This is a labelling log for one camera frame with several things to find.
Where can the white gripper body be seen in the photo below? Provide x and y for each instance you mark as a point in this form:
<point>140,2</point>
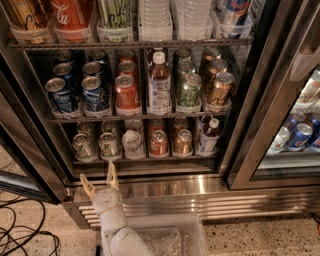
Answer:
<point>106,201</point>

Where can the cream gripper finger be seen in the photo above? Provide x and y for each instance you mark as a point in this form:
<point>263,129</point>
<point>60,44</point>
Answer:
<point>112,179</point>
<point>88,187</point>

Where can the green 7up can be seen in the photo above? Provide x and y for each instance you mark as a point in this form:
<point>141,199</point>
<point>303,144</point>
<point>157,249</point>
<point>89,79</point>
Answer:
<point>84,148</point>
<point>86,128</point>
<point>108,145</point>
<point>110,127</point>

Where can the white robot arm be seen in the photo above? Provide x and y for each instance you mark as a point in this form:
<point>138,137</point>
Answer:
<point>117,238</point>

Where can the clear water bottle bottom shelf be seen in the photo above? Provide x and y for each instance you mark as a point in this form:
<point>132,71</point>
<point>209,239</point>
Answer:
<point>133,145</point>

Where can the green 7up can left front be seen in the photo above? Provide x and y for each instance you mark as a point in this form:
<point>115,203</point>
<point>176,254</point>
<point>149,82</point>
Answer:
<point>84,148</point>

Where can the green 7up can left rear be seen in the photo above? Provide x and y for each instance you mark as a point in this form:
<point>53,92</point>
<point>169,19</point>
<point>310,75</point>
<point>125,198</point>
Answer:
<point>86,128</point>

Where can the red soda can bottom front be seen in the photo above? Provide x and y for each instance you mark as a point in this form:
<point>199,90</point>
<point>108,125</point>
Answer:
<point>158,143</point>

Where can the red soda can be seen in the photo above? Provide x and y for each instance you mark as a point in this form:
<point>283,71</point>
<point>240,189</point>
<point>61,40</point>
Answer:
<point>127,96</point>
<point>158,143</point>

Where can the orange soda can bottom front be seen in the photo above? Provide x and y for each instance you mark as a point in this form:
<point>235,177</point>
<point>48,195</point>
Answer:
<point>183,142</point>

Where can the blue pepsi can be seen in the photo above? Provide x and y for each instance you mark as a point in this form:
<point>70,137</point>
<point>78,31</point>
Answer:
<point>61,95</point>
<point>96,97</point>

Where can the red soda can middle front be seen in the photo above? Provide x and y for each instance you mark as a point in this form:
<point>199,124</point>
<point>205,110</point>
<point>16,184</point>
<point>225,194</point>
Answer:
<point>127,96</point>

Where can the brown tea bottle middle shelf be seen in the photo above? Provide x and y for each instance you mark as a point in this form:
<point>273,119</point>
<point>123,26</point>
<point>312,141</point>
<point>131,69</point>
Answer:
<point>159,85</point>

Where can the brown tea bottle shelf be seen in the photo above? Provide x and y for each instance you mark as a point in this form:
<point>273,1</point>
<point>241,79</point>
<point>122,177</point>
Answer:
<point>159,85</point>
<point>209,136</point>

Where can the blue pepsi can front left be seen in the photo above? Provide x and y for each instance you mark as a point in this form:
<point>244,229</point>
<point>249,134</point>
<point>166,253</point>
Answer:
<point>61,95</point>

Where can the steel fridge base grille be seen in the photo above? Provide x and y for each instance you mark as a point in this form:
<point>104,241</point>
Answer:
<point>210,199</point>

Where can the brown tea bottle bottom shelf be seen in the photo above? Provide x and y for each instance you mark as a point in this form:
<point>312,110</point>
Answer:
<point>209,136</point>

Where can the green lacroix can middle front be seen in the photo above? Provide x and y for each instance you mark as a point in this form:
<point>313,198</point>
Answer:
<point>189,90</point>

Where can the green lacroix can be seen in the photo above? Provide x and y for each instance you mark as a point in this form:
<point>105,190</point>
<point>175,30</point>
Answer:
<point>189,90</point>
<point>114,14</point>

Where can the gold lacroix can middle front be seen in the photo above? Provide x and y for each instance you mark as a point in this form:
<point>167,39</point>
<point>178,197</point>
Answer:
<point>221,89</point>

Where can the green lacroix can top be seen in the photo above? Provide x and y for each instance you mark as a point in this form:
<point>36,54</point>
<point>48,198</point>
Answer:
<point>114,14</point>

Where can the red coca-cola can top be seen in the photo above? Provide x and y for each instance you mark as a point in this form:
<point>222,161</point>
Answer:
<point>73,20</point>

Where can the yellow lacroix can top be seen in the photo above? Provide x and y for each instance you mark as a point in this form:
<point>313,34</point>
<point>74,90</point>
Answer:
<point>31,20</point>

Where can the blue pepsi can right fridge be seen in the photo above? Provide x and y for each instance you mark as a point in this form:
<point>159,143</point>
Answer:
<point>301,133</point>

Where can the red bull can top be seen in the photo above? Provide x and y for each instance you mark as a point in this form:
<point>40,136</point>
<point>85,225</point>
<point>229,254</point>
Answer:
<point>234,12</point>

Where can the clear plastic bin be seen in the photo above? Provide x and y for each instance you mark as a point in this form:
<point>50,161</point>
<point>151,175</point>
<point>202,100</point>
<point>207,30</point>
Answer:
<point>171,234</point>

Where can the clear water bottle top left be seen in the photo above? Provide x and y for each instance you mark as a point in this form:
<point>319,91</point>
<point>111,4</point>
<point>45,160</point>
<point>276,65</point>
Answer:
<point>154,13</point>

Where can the clear water bottle top right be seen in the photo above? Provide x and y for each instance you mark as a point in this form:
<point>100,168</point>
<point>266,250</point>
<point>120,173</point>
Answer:
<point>193,13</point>

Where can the steel fridge door frame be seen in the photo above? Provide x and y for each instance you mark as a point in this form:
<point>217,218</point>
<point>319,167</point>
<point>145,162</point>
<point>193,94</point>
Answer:
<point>282,58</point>

